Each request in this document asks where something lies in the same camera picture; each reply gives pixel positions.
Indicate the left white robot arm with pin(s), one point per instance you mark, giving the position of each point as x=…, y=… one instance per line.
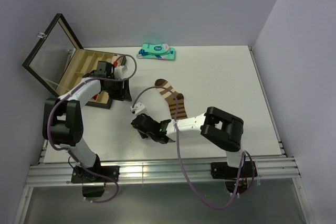
x=63, y=124

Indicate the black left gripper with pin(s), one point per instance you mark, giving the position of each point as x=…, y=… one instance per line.
x=123, y=94

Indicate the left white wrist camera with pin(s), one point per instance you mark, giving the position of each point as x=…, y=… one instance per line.
x=119, y=71

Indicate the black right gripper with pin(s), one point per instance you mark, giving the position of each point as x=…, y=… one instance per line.
x=144, y=135

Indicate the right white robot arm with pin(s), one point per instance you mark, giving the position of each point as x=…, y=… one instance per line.
x=219, y=127

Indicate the mint green folded socks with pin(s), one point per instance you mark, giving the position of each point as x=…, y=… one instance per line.
x=159, y=51

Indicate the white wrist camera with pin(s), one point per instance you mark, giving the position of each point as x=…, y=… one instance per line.
x=138, y=109
x=119, y=71

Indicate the brown striped sock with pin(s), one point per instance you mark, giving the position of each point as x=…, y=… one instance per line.
x=174, y=99

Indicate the beige rolled sock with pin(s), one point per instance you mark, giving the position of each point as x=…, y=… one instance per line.
x=116, y=58

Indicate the aluminium mounting rail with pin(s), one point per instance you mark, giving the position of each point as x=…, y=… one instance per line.
x=164, y=171

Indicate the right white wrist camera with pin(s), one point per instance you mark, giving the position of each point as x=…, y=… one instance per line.
x=138, y=109

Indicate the black compartment box with lid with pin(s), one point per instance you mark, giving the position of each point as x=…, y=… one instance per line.
x=59, y=61

